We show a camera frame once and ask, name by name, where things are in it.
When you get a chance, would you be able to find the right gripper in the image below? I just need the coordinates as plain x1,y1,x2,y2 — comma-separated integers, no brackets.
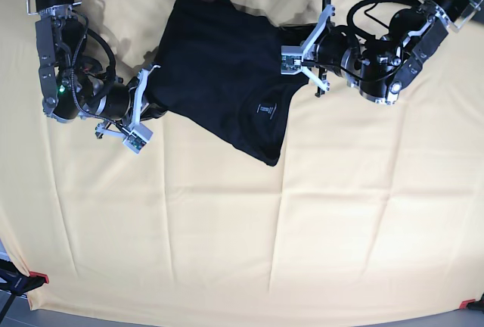
82,64,166,139

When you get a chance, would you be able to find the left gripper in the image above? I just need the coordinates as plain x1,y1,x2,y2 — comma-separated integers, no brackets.
301,0,362,97

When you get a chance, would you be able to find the dark navy T-shirt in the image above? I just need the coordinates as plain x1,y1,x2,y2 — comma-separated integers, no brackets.
146,0,313,167

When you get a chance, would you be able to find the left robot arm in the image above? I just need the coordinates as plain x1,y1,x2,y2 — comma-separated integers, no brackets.
297,0,483,104

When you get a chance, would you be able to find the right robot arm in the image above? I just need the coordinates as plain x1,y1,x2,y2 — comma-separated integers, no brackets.
26,0,164,153

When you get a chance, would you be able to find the yellow table cloth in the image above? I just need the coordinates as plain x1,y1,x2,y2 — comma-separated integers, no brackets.
1,0,483,326

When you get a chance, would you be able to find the left red black clamp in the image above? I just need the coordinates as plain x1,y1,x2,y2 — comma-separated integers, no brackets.
1,260,49,296

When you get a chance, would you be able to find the red black clamp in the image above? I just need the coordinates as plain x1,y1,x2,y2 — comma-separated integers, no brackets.
459,294,484,313
1,260,49,296

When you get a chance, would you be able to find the right red black clamp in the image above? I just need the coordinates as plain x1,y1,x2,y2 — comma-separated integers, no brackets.
459,294,484,313

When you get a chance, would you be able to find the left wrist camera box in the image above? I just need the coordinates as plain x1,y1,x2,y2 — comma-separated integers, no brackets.
281,45,303,75

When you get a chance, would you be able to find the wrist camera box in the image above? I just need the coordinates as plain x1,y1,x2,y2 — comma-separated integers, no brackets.
281,45,303,75
123,123,153,154

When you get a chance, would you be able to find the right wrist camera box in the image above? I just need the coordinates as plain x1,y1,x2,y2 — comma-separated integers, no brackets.
123,123,153,154

